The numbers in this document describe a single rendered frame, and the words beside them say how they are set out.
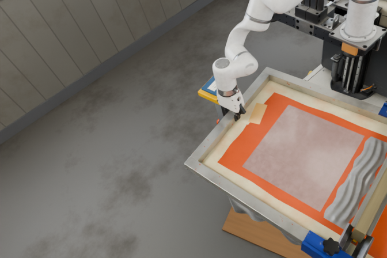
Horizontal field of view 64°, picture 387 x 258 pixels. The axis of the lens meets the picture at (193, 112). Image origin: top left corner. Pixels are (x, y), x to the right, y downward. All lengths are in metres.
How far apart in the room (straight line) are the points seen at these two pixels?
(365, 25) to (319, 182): 0.60
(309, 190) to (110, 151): 1.93
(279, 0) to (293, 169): 0.58
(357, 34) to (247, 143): 0.58
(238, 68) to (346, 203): 0.55
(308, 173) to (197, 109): 1.67
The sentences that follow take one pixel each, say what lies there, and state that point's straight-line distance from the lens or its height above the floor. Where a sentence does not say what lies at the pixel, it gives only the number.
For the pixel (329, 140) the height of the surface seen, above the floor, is 0.97.
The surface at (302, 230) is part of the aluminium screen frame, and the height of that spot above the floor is 1.00.
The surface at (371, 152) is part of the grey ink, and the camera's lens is 1.23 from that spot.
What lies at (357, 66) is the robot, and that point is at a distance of 2.20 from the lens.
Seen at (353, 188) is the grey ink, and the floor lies 0.97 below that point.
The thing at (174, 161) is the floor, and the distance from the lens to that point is 2.44.
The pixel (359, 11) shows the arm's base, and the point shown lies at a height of 1.26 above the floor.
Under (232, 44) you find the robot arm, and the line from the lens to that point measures 1.14.
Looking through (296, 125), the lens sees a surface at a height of 0.97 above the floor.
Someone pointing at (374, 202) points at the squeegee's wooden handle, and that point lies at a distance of 1.04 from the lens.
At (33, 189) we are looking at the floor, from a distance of 2.96.
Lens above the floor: 2.00
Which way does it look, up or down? 48 degrees down
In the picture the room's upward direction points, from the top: 21 degrees counter-clockwise
